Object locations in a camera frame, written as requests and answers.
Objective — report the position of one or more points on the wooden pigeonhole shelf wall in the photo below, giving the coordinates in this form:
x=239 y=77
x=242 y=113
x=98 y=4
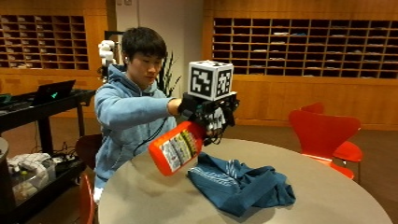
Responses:
x=304 y=46
x=42 y=42

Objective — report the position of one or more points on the dark brown chair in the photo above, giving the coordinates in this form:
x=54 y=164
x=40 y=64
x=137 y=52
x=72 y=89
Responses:
x=88 y=148

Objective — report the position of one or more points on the white marker cube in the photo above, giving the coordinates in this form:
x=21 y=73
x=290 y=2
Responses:
x=209 y=79

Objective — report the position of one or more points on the green plant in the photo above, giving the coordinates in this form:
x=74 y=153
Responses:
x=167 y=77

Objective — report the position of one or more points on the orange detergent bottle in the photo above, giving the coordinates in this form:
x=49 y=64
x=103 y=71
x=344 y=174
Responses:
x=177 y=148

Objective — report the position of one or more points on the white plastic bag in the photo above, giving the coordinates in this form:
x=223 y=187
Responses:
x=29 y=171

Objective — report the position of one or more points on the the person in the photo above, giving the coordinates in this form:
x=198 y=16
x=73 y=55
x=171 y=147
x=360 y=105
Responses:
x=131 y=102

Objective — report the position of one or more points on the black cart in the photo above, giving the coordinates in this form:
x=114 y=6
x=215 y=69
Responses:
x=37 y=149

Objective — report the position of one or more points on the blue garment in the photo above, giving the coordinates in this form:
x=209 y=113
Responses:
x=242 y=183

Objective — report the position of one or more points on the orange chair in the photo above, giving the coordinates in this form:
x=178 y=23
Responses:
x=346 y=149
x=323 y=132

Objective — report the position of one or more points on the black laptop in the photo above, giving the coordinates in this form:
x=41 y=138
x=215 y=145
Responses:
x=52 y=92

